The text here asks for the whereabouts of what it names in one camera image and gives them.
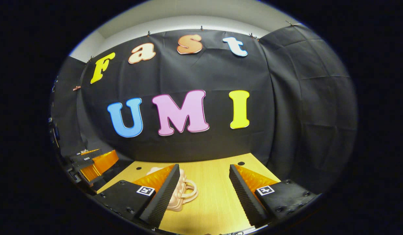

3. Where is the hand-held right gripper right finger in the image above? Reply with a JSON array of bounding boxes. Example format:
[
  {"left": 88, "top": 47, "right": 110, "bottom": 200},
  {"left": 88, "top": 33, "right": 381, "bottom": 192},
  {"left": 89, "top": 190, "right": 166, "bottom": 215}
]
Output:
[{"left": 229, "top": 164, "right": 318, "bottom": 227}]

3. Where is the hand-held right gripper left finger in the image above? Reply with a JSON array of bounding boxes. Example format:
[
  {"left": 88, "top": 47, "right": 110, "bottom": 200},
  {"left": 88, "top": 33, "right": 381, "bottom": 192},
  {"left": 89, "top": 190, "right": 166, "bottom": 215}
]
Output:
[{"left": 94, "top": 164, "right": 180, "bottom": 228}]

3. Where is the beige quilted suitcase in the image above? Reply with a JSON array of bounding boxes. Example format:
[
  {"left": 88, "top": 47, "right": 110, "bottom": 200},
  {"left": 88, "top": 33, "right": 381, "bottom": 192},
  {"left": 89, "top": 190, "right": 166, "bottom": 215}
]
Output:
[{"left": 146, "top": 166, "right": 199, "bottom": 212}]

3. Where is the black backdrop cloth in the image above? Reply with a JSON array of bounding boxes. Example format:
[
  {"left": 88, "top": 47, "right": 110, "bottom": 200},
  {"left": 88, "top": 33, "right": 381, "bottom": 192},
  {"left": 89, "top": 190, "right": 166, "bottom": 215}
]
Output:
[{"left": 50, "top": 24, "right": 358, "bottom": 196}]

